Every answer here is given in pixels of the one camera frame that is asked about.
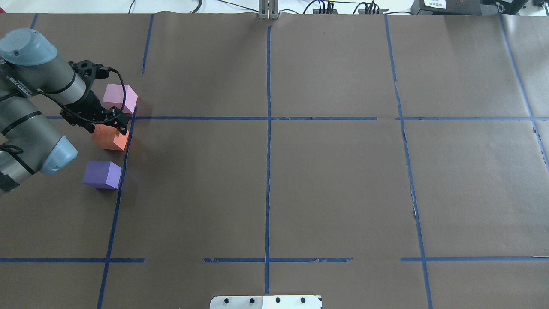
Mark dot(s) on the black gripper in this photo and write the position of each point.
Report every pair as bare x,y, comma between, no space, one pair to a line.
91,104

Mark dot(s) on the orange foam block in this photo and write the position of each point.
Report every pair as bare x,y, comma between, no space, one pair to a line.
107,137

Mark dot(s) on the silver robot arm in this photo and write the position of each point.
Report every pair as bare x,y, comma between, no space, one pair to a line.
31,66

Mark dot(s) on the light pink foam block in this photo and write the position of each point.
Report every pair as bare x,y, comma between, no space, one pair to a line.
114,97

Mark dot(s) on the dark purple foam block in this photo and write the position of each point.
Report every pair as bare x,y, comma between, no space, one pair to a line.
102,175

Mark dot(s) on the black power strip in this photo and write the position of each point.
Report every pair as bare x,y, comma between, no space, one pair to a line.
328,7

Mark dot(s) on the black computer box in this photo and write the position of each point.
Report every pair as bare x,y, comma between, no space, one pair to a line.
467,7

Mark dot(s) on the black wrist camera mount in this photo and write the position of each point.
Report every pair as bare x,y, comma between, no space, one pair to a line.
89,71

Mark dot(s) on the aluminium frame post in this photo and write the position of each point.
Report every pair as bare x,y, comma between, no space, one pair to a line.
268,9

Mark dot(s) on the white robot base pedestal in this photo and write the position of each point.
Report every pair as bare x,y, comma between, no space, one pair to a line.
267,302

